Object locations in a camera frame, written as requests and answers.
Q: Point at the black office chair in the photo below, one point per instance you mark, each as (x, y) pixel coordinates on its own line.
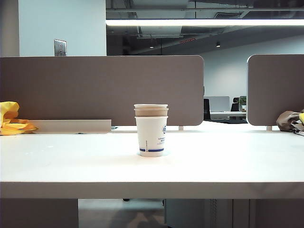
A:
(235, 105)

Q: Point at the brown crumpled bag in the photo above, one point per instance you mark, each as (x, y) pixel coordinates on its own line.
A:
(286, 120)

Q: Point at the white background desk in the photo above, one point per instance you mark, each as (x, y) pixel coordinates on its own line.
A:
(228, 114)

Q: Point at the black ceiling spotlight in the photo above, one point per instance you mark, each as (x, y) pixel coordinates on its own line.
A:
(218, 44)

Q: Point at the small yellow item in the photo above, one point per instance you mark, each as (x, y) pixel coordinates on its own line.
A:
(301, 117)

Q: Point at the green potted plant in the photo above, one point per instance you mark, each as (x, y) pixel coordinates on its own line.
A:
(243, 101)

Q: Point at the plain brown paper cup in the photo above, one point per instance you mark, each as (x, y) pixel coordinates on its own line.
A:
(152, 112)

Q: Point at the brown fabric desk partition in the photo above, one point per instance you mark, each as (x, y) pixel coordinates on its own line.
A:
(275, 88)
(71, 88)

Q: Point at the ceiling air duct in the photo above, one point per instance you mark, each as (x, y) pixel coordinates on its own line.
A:
(159, 32)

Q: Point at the yellow cloth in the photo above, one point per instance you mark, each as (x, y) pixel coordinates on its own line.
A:
(12, 123)

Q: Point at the metal wall switch plate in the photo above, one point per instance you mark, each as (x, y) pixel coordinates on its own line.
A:
(60, 47)

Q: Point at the white printed paper cup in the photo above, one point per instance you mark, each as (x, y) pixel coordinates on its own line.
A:
(152, 135)
(150, 106)

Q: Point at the long ceiling light strip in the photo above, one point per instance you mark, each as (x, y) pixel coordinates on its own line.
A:
(204, 22)

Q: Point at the grey background screen panel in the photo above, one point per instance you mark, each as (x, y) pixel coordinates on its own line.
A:
(219, 103)

